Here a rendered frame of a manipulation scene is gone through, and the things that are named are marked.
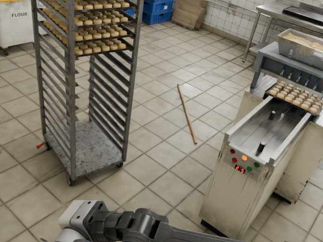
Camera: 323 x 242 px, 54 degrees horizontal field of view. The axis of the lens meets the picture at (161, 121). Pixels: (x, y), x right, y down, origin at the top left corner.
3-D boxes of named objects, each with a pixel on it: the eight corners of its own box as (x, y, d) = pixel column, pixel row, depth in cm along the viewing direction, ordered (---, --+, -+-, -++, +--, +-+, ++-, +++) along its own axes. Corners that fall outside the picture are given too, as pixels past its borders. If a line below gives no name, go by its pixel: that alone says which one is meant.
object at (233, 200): (236, 177, 293) (269, 93, 242) (270, 198, 278) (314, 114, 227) (194, 223, 244) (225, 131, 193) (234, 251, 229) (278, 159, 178)
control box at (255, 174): (224, 158, 202) (230, 141, 194) (259, 178, 192) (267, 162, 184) (222, 161, 200) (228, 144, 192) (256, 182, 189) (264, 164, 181)
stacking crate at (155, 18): (155, 14, 655) (157, 4, 644) (170, 20, 636) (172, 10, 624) (135, 18, 615) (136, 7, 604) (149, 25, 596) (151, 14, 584)
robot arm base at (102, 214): (80, 222, 83) (99, 253, 88) (105, 223, 80) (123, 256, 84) (98, 199, 90) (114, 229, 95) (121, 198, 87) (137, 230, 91)
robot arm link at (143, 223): (118, 211, 87) (110, 227, 83) (150, 211, 83) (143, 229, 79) (133, 231, 92) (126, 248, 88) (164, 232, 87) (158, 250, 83)
